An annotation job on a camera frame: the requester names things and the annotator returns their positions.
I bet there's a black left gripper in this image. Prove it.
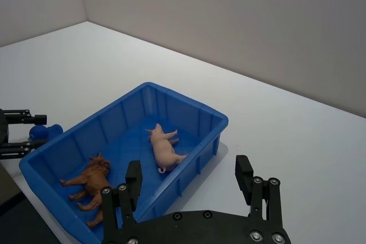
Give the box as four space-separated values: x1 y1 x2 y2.
0 109 49 161

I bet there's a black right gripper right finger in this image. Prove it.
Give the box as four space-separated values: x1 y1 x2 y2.
234 155 284 223

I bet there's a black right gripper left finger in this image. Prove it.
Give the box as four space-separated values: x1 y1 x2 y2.
100 160 143 230

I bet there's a blue toy animal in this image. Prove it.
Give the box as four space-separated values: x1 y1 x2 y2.
29 123 65 142

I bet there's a brown toy lion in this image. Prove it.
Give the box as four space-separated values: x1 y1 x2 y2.
59 153 112 228

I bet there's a pink toy pig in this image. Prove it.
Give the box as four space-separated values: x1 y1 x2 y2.
146 123 189 174

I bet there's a blue plastic bin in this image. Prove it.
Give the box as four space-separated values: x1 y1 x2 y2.
19 82 230 244

